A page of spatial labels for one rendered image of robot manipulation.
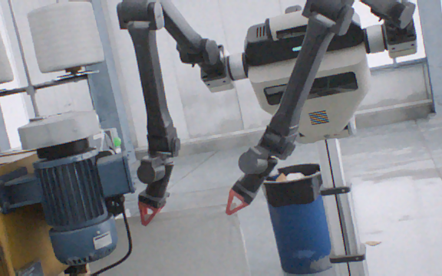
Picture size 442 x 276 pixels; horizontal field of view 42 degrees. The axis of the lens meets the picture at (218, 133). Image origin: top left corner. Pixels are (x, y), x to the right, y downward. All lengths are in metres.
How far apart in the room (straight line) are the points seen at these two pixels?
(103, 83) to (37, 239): 8.92
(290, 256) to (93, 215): 2.70
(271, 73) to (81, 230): 0.85
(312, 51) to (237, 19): 8.37
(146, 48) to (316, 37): 0.43
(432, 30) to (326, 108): 7.18
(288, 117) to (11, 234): 0.72
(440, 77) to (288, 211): 5.67
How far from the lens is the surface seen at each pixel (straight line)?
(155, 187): 1.64
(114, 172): 1.34
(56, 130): 1.29
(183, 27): 1.67
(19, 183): 1.40
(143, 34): 1.48
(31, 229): 1.48
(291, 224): 3.82
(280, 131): 1.49
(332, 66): 1.84
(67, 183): 1.33
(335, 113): 1.98
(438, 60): 9.11
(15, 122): 8.41
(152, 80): 1.52
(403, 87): 9.55
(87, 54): 1.44
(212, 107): 9.95
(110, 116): 10.37
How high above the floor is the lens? 1.47
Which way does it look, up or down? 7 degrees down
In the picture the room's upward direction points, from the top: 12 degrees counter-clockwise
